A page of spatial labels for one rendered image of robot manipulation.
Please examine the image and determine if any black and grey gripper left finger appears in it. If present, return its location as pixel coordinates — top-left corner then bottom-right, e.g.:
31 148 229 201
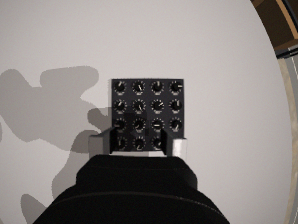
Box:
89 127 117 160

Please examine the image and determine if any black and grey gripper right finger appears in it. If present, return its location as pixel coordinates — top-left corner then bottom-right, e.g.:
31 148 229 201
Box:
160 129 188 163

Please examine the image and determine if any black knob box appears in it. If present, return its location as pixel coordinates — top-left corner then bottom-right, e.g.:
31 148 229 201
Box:
111 78 184 152

